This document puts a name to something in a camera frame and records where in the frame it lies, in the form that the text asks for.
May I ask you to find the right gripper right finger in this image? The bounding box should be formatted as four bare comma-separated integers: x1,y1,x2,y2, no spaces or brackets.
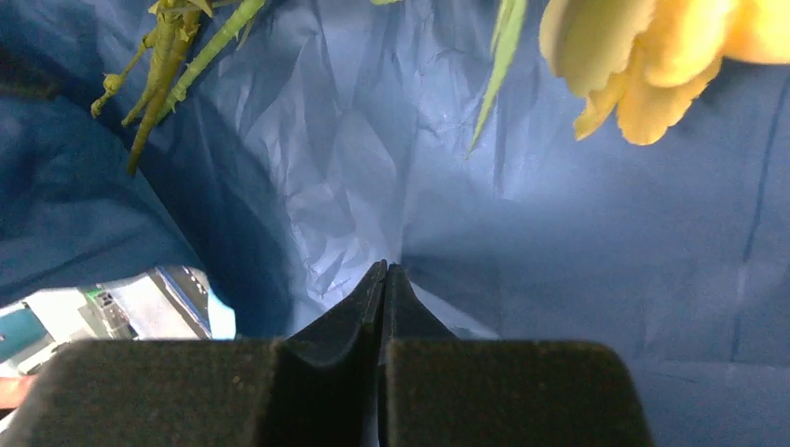
378,264,654,446

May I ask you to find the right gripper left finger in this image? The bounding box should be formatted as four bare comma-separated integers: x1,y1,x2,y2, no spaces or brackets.
1,261,388,446

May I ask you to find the blue wrapping paper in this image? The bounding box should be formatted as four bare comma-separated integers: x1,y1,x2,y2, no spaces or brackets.
1,1,789,446

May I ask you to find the yellow flower stem bunch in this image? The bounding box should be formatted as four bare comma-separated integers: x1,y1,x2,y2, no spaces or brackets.
466,0,790,156

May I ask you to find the artificial flower bunch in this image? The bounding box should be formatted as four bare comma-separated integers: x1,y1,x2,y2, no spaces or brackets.
90,0,266,176

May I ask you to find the grey network switch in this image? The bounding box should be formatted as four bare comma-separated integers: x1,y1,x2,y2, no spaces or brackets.
148,265,211,339

